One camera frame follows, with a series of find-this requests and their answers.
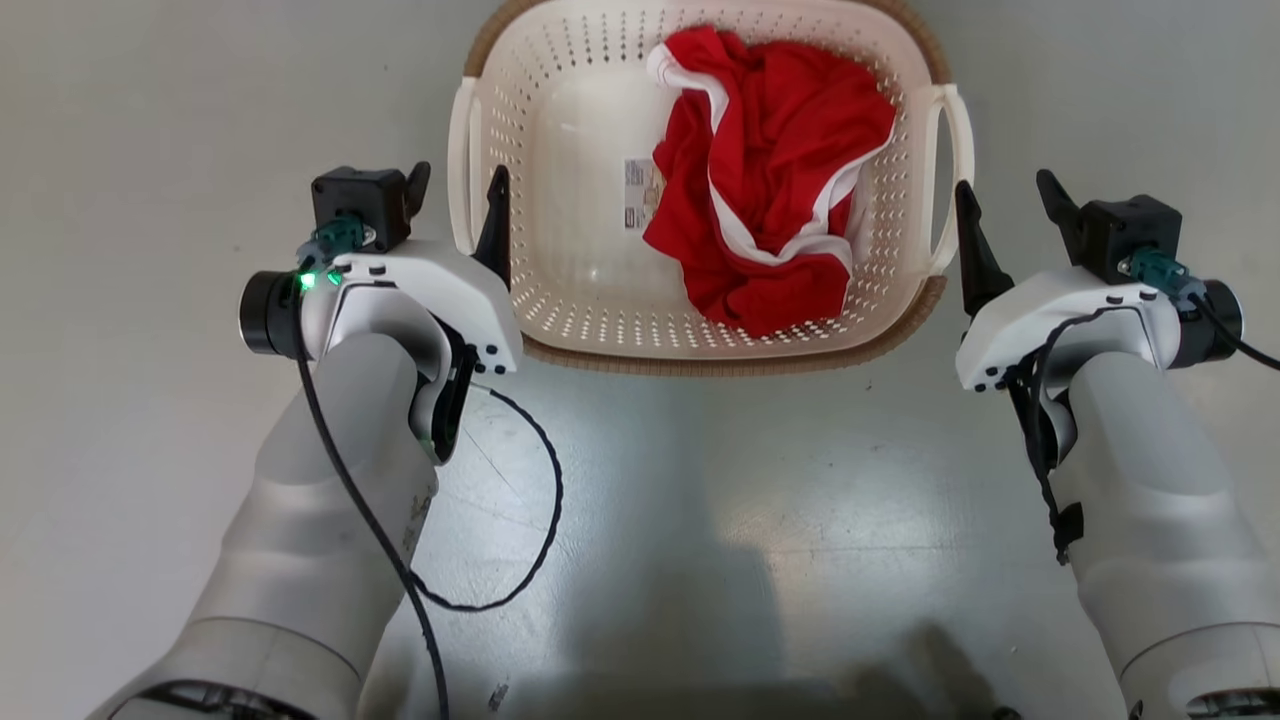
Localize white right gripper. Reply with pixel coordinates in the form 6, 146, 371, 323
954, 167, 1245, 394

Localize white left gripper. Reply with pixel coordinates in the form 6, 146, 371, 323
238, 161, 524, 378

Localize cream plastic laundry basket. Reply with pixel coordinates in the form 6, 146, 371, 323
447, 0, 976, 363

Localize printed paper label sticker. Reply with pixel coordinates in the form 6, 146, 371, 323
623, 157, 666, 233

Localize red garment with white trim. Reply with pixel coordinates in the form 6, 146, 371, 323
642, 27, 898, 339

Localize teal left camera connector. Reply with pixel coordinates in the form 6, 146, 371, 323
296, 214, 369, 293

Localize teal camera connector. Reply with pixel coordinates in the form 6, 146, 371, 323
296, 214, 369, 293
1118, 248, 1209, 313

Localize teal right camera connector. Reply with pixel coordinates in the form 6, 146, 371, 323
1118, 248, 1209, 313

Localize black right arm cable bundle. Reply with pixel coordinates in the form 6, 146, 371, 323
1005, 305, 1146, 567

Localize black right camera cable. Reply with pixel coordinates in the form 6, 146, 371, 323
1186, 292, 1280, 371

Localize black camera cable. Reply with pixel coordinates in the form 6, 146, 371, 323
1186, 292, 1280, 371
292, 285, 451, 720

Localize black left camera cable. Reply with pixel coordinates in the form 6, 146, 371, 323
292, 285, 451, 720

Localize black looping left arm cable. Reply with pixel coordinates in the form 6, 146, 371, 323
410, 383, 565, 613

